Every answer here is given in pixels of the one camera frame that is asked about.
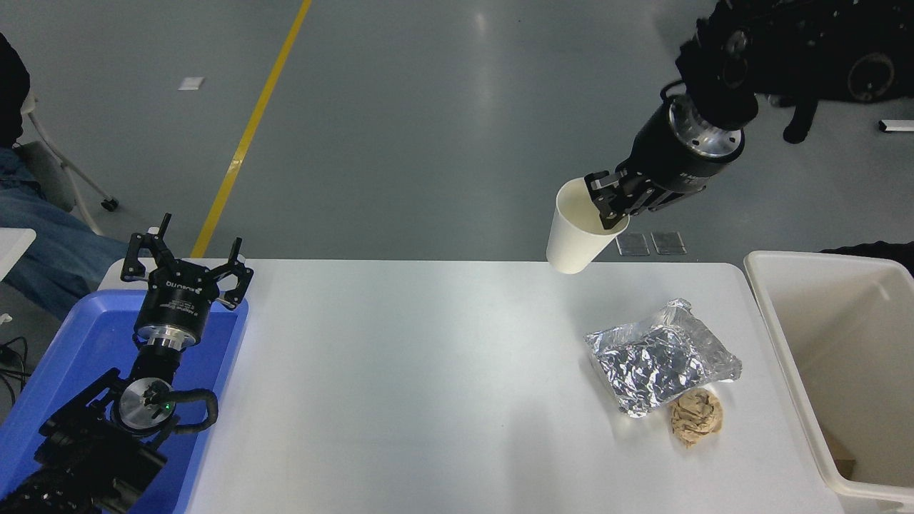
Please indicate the white paper cup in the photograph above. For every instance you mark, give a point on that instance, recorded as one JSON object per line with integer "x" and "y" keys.
{"x": 575, "y": 243}

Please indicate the crumpled silver foil tray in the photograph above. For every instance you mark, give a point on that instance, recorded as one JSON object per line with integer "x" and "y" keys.
{"x": 650, "y": 360}

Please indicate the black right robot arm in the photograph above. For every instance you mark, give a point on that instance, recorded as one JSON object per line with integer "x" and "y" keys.
{"x": 785, "y": 43}

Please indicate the crumpled tan paper ball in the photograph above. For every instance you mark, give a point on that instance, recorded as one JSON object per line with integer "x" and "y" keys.
{"x": 696, "y": 417}

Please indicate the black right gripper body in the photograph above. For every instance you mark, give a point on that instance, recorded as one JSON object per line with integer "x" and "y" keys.
{"x": 668, "y": 160}

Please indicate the grey metal floor plate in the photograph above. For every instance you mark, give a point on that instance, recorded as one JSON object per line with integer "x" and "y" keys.
{"x": 633, "y": 244}
{"x": 668, "y": 243}

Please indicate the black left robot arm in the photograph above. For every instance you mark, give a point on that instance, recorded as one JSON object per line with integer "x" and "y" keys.
{"x": 86, "y": 446}

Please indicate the small white side table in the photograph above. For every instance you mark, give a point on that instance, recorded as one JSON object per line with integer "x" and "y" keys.
{"x": 13, "y": 246}

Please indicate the blue plastic tray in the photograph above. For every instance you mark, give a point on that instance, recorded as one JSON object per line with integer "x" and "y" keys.
{"x": 86, "y": 335}

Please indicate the white floor bar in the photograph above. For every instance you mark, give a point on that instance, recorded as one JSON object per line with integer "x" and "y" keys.
{"x": 896, "y": 126}

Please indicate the black rounded object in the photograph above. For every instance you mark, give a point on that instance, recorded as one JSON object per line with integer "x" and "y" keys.
{"x": 878, "y": 253}

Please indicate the large pale plastic bin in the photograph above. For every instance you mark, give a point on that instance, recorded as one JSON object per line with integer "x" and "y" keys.
{"x": 857, "y": 343}

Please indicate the white frame wheeled chair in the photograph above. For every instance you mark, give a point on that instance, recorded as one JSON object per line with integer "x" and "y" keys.
{"x": 68, "y": 171}

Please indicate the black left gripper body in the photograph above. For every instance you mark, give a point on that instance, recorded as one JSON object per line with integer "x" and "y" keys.
{"x": 175, "y": 300}

